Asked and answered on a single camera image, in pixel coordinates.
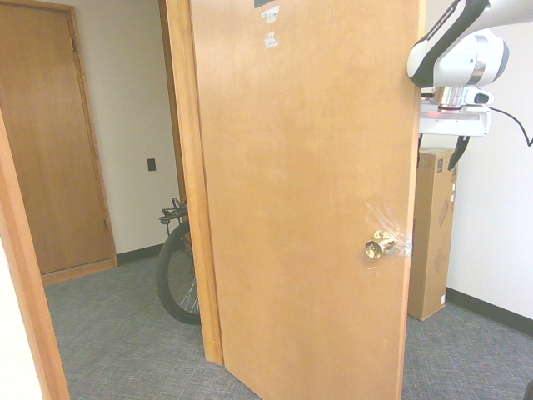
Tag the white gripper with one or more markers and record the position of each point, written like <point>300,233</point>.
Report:
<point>454,123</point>

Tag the light wooden door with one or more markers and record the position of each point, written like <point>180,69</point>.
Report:
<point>300,166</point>

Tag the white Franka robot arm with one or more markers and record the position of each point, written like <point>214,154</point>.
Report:
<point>458,62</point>

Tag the brass door knob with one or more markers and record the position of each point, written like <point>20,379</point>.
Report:
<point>375,248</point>

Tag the dark door sign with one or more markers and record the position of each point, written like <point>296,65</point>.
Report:
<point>266,3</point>

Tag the closed wooden door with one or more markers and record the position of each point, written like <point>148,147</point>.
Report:
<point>90,125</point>

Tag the dark wooden hallway door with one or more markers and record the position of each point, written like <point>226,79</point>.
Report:
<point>46,146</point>

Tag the tall brown cardboard box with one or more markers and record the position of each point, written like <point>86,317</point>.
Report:
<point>433,233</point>

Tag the clear plastic tape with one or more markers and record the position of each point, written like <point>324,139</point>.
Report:
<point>385,216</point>

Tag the white sticker residue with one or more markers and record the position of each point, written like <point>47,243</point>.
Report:
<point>271,40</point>
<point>270,16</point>

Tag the black bicycle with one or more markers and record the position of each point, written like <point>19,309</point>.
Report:
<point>166,275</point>

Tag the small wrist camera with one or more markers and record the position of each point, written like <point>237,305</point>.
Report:
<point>479,96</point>

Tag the wooden door frame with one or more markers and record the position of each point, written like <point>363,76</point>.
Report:
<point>187,166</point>

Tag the black wall plate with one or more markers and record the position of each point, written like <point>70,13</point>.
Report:
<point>151,165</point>

